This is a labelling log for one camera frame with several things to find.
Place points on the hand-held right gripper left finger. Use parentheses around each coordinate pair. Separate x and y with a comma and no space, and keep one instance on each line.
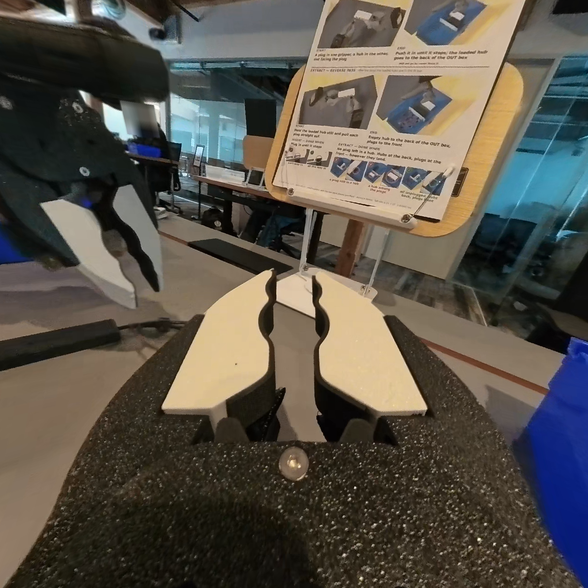
(220,358)

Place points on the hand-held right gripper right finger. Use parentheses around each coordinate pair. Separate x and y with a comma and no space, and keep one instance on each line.
(367,358)

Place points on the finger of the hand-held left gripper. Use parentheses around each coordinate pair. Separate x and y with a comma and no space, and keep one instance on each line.
(144,229)
(87,248)

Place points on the white shoe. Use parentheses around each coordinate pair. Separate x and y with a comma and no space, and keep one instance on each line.
(161,212)

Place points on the black backpack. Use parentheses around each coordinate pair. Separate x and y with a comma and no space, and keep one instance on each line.
(218,223)

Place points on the black office chair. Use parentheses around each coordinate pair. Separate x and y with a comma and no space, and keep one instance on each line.
(172,156)
(271,227)

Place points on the wooden desk black legs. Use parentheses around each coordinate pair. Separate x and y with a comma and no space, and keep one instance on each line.
(220,183)

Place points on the small tablet screen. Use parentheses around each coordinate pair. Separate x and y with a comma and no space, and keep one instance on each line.
(255,179)
(200,156)

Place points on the black monitor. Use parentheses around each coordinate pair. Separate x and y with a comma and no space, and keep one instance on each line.
(259,117)

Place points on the printed instruction sheet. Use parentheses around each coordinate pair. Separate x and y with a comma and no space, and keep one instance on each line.
(367,115)

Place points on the brown wooden post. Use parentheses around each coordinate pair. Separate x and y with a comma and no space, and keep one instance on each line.
(354,248)

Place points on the black ceiling camera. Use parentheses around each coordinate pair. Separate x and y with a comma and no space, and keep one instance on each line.
(157,33)

